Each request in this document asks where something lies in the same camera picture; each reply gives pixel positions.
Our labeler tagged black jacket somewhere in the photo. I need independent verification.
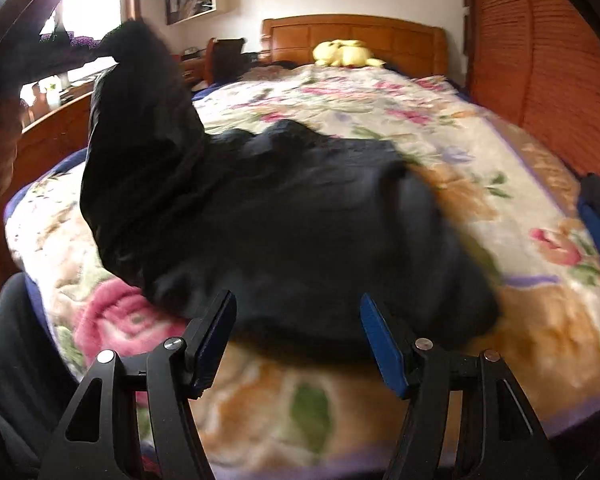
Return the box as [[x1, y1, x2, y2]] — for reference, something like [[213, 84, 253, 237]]
[[80, 21, 498, 348]]

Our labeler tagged floral bed blanket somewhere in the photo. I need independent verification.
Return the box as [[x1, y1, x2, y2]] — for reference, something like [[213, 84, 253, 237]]
[[5, 65, 600, 479]]

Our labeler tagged wooden desk cabinet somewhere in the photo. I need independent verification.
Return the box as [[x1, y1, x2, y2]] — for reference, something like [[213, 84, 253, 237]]
[[0, 54, 207, 311]]

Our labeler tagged wooden chair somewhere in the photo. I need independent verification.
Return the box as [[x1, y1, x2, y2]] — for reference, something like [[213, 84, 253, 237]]
[[204, 38, 246, 86]]

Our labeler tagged yellow plush toy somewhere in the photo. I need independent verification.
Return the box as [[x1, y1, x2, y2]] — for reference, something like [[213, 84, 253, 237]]
[[312, 39, 386, 68]]

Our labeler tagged wooden louvered wardrobe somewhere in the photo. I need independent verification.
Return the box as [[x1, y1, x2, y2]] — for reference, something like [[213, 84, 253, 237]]
[[467, 0, 600, 176]]

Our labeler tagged window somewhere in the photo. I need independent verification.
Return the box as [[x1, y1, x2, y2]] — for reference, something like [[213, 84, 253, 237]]
[[20, 0, 135, 105]]

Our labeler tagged wooden headboard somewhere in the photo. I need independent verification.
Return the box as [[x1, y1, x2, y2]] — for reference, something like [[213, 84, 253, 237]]
[[259, 14, 449, 78]]

